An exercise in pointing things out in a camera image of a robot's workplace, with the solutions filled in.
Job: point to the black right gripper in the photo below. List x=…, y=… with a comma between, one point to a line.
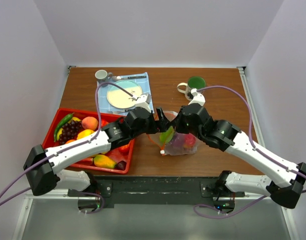
x=179, y=128

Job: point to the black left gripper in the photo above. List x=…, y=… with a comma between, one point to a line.
x=161, y=125

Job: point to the green starfruit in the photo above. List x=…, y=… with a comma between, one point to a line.
x=166, y=137

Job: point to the purple onion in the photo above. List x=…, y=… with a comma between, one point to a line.
x=177, y=140

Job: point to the red apple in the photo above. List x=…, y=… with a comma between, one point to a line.
x=189, y=141

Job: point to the clear zip top bag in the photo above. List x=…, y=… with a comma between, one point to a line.
x=166, y=149

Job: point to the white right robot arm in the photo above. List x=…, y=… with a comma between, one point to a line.
x=281, y=180

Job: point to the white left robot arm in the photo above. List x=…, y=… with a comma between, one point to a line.
x=43, y=166

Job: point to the green floral mug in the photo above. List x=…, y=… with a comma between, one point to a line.
x=194, y=82

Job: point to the cream and blue plate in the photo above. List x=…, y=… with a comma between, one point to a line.
x=121, y=100

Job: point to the dark red fig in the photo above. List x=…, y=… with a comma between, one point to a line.
x=121, y=166

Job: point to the red plastic tray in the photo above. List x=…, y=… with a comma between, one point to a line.
x=115, y=154

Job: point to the yellow orange papaya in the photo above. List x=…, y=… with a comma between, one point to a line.
x=103, y=161

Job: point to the peach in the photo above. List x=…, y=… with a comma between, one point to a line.
x=90, y=123

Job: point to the yellow bell pepper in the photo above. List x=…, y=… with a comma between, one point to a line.
x=84, y=133

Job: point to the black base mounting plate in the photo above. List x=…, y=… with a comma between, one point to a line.
x=158, y=190

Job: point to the small grey mug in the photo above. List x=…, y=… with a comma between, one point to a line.
x=103, y=77

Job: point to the red chili pepper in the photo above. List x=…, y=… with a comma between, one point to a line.
x=86, y=161

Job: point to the dark purple grape bunch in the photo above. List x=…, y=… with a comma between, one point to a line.
x=70, y=131

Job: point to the orange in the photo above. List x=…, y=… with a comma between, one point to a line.
x=70, y=141

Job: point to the green chili pepper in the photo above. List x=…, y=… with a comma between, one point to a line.
x=62, y=122

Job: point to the yellow lemon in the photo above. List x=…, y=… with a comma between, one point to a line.
x=59, y=134

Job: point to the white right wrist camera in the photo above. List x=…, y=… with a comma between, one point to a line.
x=198, y=98

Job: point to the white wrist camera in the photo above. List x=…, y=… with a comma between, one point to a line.
x=198, y=98
x=142, y=101

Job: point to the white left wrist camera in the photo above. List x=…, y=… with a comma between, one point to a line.
x=142, y=101

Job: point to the metal fork black handle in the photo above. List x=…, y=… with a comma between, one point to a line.
x=121, y=111

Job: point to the metal spoon black handle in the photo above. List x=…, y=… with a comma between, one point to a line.
x=120, y=78

